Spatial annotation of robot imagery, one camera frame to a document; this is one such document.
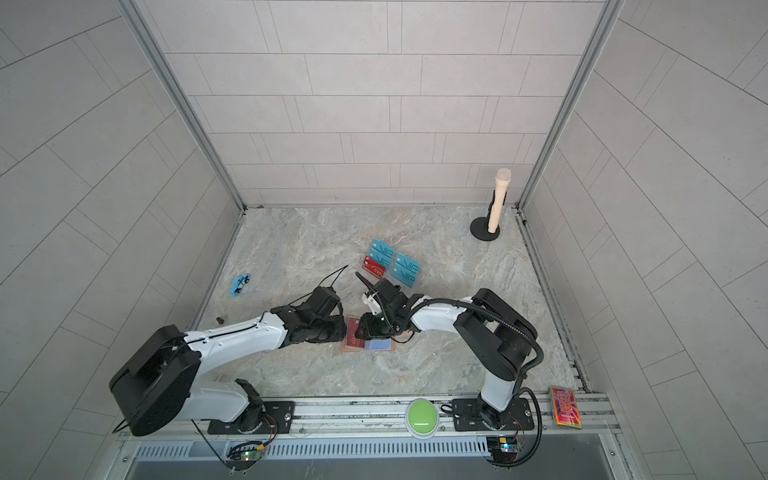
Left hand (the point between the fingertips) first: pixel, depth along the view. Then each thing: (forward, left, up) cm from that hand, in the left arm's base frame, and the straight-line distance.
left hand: (355, 330), depth 85 cm
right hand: (-3, -1, +1) cm, 3 cm away
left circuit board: (-30, +23, +2) cm, 37 cm away
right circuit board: (-27, -37, 0) cm, 46 cm away
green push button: (-22, -18, +2) cm, 28 cm away
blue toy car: (+13, +37, +2) cm, 40 cm away
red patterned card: (-19, -53, +2) cm, 57 cm away
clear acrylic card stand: (+20, -8, +6) cm, 22 cm away
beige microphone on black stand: (+32, -43, +8) cm, 54 cm away
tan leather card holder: (-4, -8, +1) cm, 9 cm away
